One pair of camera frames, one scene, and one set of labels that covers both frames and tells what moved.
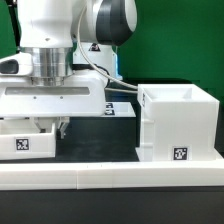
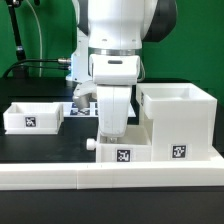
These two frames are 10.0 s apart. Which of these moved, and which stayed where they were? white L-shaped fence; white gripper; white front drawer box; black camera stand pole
Moved: white front drawer box; white gripper
Stayed: white L-shaped fence; black camera stand pole
